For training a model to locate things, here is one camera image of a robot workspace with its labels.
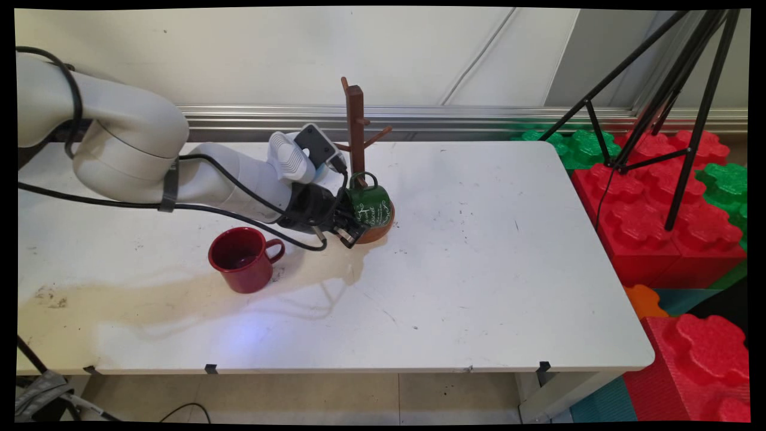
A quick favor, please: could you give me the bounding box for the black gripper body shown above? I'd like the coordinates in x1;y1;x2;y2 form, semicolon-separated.
278;183;348;237

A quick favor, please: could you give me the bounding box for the green enamel mug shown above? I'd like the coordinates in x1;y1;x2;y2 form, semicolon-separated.
347;172;393;229

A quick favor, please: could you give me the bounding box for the brown wooden mug tree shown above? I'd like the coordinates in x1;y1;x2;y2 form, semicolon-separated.
333;77;396;244

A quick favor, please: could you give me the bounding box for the red enamel mug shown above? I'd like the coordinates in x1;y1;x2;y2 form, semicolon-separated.
208;227;286;295

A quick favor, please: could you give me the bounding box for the green foam block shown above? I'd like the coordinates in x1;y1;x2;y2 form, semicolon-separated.
694;163;749;252
512;129;622;171

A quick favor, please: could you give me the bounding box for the white table leg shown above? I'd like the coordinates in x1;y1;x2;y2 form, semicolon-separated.
518;371;623;423

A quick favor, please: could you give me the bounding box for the large red foam block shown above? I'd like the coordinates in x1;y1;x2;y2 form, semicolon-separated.
572;129;747;289

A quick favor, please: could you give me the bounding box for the orange foam piece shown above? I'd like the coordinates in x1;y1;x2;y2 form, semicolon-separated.
624;284;670;320

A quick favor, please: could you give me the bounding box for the teal foam mat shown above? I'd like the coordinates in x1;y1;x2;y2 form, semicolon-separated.
652;287;728;316

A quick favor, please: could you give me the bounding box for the black tripod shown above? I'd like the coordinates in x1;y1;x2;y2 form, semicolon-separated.
539;9;743;232

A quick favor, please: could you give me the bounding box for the white ribbed camera mount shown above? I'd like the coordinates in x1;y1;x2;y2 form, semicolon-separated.
268;132;316;184

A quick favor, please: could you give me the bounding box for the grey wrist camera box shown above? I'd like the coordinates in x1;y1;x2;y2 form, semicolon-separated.
293;123;348;175

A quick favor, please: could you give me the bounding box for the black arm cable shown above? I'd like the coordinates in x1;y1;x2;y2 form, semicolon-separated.
17;47;349;252

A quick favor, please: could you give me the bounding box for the aluminium wall rail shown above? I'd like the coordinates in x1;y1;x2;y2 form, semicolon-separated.
178;105;749;135

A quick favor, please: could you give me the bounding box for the white wall cable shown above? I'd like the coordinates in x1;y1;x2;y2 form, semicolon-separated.
440;7;521;107

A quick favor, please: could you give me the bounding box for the black floor cable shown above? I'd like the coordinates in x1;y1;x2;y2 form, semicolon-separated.
159;402;211;423

